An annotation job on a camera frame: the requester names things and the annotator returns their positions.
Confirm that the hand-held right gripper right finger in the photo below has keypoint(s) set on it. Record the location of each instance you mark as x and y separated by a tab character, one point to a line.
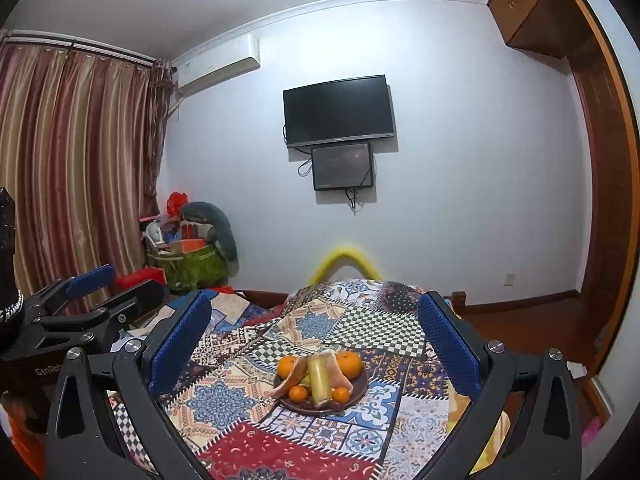
447	345

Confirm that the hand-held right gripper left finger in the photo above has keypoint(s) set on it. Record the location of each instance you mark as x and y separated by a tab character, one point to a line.
180	345

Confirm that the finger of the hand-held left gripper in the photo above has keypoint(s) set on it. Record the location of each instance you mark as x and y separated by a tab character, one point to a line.
90	280
130	305

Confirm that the purple round plate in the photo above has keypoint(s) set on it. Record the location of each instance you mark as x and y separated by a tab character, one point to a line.
356	390

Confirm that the large orange with sticker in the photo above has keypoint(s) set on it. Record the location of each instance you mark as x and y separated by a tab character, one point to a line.
287	366

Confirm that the peeled pink pomelo segment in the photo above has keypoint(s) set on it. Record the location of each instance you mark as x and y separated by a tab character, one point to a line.
290	384

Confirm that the small tangerine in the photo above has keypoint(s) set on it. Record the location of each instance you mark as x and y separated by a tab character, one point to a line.
341	395
298	393

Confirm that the long sugarcane piece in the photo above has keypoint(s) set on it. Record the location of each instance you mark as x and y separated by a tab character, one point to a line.
320	380

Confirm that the red box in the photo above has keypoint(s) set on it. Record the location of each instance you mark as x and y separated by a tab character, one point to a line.
145	277

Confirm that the green bag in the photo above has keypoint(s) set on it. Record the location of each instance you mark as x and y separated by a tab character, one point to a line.
195	270

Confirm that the patterned patchwork blanket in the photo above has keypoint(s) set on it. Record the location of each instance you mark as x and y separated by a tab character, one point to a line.
235	400

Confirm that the mandarin orange with green stem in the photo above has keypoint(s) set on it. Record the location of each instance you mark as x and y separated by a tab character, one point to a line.
350	364

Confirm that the red plastic bag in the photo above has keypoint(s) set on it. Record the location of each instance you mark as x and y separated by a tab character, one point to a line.
176	204

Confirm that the striped red curtain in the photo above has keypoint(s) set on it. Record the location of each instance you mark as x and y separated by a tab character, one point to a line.
75	170

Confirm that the yellow curved foam tube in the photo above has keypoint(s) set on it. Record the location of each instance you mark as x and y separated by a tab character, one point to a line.
345	252

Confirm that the curtain rod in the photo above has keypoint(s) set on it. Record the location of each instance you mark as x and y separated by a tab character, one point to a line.
75	45

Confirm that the wooden wardrobe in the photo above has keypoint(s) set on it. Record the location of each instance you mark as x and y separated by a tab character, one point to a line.
610	160

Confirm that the white air conditioner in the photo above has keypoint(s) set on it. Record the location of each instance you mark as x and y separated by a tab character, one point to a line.
220	67

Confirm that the small black wall monitor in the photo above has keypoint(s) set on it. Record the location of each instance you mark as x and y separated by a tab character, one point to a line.
342	167

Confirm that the black wall television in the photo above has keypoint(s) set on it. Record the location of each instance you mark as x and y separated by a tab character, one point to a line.
340	110

